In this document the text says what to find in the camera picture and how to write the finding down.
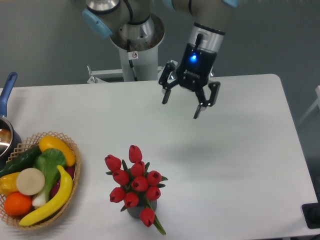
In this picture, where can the black device at edge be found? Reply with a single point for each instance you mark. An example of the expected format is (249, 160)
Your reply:
(311, 212)

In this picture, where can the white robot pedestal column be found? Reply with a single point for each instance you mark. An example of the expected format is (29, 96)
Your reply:
(137, 45)

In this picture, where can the blue handled saucepan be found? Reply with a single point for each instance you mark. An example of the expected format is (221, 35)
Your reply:
(9, 138)

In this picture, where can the white furniture part right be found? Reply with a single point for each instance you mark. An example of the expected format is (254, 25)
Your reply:
(315, 105)

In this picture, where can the red tulip bouquet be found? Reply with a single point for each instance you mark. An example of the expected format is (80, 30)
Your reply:
(136, 183)

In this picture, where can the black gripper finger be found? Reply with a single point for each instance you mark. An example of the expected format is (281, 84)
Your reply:
(214, 87)
(167, 86)

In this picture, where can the green bok choy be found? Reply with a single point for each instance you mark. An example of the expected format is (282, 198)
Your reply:
(47, 163)

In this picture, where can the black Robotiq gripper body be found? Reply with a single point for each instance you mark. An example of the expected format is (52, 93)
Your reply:
(195, 67)

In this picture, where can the dark red vegetable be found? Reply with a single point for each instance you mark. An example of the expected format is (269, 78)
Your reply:
(71, 171)

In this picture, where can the yellow banana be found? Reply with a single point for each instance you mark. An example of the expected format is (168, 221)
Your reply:
(53, 205)

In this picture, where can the green cucumber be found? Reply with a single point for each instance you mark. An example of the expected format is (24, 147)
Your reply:
(23, 161)

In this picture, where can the beige round slice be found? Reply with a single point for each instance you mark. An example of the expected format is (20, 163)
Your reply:
(30, 181)

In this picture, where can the white metal base frame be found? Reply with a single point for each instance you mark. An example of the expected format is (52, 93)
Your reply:
(116, 75)

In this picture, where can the dark grey ribbed vase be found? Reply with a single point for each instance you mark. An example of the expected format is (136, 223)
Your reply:
(135, 211)

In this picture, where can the orange fruit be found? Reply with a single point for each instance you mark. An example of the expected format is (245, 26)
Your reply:
(17, 204)

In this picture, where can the yellow bell pepper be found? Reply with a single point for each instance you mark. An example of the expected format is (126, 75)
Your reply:
(8, 183)

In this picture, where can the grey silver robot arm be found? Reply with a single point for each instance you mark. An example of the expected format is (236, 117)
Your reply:
(211, 20)

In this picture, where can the woven wicker basket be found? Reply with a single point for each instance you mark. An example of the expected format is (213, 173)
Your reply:
(26, 144)

